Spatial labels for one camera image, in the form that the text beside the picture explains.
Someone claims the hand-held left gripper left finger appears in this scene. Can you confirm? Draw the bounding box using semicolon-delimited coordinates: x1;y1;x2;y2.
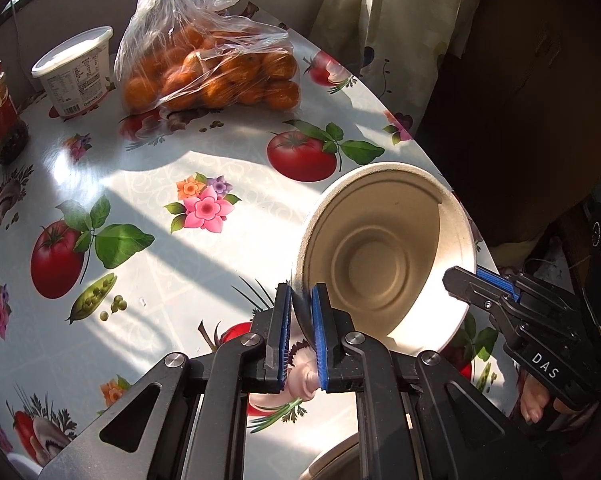
39;282;294;480

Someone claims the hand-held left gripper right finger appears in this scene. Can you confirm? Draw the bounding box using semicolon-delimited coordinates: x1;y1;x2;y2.
311;282;564;480

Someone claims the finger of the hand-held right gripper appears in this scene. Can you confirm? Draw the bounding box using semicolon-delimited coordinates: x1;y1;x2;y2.
443;266;519;333
477;267;521;303

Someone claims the beige paper bowl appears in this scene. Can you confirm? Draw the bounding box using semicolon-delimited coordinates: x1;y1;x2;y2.
291;161;479;358
300;432;361;480

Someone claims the person's right hand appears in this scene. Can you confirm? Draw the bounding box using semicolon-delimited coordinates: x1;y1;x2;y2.
518;365;601;431

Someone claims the vegetable print tablecloth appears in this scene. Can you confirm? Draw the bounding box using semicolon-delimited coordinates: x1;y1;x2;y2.
0;20;521;480

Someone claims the dark brown furniture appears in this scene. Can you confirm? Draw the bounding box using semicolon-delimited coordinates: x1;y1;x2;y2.
421;0;601;271

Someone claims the plastic bag of oranges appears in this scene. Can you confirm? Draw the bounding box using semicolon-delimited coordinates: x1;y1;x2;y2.
114;0;301;113

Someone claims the floral print curtain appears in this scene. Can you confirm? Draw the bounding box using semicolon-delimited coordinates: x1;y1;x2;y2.
308;0;501;146

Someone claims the white plastic tub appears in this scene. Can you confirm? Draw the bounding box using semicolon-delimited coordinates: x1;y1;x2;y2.
31;26;115;120

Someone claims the red label sauce jar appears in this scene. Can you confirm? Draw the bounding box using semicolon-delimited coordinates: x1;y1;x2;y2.
0;60;30;166

